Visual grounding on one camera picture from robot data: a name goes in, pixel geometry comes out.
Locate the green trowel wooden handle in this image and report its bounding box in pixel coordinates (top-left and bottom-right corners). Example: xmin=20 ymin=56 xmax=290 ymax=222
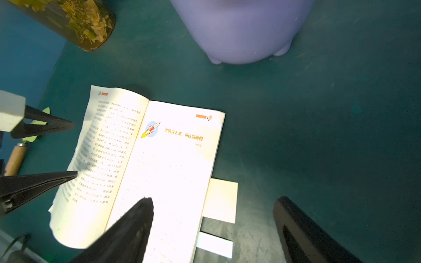
xmin=1 ymin=111 xmax=49 ymax=176

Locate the potted green plant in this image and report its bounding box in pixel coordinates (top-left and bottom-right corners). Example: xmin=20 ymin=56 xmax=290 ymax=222
xmin=9 ymin=0 xmax=116 ymax=52

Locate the light blue sticky note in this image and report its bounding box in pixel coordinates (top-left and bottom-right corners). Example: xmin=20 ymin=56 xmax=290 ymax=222
xmin=196 ymin=232 xmax=234 ymax=259

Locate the purple trash bin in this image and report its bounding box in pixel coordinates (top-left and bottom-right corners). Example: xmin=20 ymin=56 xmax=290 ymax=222
xmin=171 ymin=0 xmax=314 ymax=65

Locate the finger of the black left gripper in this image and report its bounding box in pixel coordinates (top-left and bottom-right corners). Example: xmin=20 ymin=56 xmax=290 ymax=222
xmin=10 ymin=105 xmax=74 ymax=139
xmin=1 ymin=171 xmax=78 ymax=216

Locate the science magazine book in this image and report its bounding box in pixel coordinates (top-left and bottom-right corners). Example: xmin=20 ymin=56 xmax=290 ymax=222
xmin=49 ymin=85 xmax=225 ymax=263

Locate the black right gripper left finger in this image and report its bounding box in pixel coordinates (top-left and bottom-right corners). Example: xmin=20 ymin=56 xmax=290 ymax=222
xmin=72 ymin=198 xmax=154 ymax=263

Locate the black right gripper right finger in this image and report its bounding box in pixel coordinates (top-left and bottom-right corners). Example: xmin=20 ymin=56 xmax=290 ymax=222
xmin=273 ymin=197 xmax=361 ymax=263

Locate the yellow sticky note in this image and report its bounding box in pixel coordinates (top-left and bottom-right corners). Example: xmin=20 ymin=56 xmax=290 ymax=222
xmin=202 ymin=178 xmax=238 ymax=224

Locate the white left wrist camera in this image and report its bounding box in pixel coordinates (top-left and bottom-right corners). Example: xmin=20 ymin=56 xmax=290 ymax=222
xmin=0 ymin=90 xmax=26 ymax=132

